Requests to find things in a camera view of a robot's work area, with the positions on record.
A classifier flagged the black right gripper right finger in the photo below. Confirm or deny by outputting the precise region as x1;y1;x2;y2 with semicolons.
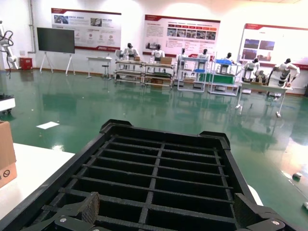
233;192;287;231

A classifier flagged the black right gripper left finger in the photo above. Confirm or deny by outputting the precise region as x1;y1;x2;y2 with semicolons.
43;192;101;231

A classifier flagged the black slotted plastic container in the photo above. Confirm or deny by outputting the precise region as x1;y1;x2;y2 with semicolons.
0;119;296;231

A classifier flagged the brown cardboard box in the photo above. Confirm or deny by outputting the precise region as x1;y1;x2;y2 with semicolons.
0;121;18;189

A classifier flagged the white paper sheet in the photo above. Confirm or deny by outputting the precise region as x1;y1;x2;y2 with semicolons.
36;121;60;130

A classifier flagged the white leg work table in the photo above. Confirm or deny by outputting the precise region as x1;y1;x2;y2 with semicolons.
235;81;294;118

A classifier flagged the white mobile base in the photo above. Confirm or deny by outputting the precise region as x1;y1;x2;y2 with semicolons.
0;92;16;115

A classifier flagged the white rack with green panel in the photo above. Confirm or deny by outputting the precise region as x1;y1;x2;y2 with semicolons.
208;59;242;97

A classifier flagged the black stool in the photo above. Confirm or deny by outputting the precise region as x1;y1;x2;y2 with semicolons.
101;64;112;79

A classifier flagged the white humanoid robot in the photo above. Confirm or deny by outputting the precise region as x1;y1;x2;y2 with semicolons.
222;52;239;73
150;44;167;63
270;58;301;88
241;57;268;85
119;42;141;61
197;49;210;73

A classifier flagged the white desk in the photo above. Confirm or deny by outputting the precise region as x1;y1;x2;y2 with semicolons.
86;56;113;79

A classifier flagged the black screen on white stand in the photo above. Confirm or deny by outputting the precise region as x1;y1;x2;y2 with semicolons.
36;27;76;77

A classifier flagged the metal frame workbench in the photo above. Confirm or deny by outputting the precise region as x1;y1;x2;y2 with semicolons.
114;59;145;85
143;61;174;90

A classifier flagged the red wall cabinet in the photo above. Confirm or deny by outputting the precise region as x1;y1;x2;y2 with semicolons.
19;57;33;71

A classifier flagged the white frame rack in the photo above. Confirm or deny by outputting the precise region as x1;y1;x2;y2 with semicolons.
177;56;209;93

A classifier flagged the white red wall info board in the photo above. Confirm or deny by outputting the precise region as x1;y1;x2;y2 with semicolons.
239;23;308;69
51;8;122;51
142;14;221;56

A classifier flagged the grey wall pipe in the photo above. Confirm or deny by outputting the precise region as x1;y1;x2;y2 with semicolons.
28;0;37;55

